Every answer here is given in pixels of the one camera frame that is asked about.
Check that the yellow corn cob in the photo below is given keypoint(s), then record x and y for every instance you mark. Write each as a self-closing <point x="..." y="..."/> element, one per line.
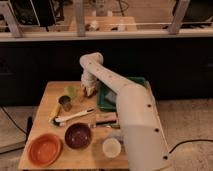
<point x="54" y="112"/>

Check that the wooden block brush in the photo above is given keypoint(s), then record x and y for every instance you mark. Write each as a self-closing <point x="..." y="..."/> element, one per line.
<point x="110" y="117"/>

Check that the light green cup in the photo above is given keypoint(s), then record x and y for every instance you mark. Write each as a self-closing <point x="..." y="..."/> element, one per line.
<point x="70" y="91"/>

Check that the grey blue cloth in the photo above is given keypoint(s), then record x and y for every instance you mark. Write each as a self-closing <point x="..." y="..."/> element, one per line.
<point x="117" y="135"/>

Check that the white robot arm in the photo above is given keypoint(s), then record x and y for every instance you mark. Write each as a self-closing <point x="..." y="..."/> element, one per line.
<point x="144" y="139"/>

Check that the white handled brush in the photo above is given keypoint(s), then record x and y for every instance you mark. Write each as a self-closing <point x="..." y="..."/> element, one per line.
<point x="58" y="120"/>

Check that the orange red bowl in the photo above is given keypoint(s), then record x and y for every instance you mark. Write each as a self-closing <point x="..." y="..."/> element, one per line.
<point x="44" y="150"/>

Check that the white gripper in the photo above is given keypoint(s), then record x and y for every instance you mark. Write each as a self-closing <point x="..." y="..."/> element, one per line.
<point x="89" y="82"/>

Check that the grey blue sponge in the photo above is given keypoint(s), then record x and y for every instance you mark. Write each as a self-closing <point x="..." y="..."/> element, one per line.
<point x="111" y="97"/>

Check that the metal cup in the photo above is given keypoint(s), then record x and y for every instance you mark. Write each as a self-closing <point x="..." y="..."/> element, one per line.
<point x="65" y="102"/>

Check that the green plastic tray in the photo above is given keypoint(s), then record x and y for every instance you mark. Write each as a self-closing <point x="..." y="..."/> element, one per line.
<point x="102" y="103"/>

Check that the dark maroon bowl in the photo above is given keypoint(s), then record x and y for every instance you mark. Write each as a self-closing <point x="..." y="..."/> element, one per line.
<point x="78" y="136"/>

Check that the white cup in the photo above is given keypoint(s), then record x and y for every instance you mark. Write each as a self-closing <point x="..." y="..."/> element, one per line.
<point x="111" y="147"/>

